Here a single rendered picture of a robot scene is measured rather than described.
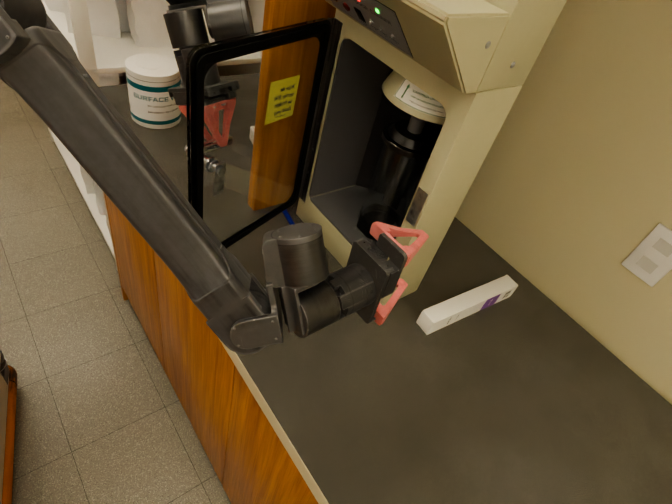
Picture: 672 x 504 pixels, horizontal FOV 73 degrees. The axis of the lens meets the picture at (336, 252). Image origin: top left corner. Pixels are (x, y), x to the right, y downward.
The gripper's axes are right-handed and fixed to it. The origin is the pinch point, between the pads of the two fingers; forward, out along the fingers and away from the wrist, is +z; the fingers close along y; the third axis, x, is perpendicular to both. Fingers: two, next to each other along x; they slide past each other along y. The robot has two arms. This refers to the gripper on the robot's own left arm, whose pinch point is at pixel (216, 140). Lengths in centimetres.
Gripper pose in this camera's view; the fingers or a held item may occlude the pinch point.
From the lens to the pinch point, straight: 81.5
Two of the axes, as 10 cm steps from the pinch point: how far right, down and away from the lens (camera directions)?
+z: 1.4, 8.8, 4.6
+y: -8.0, -1.7, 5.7
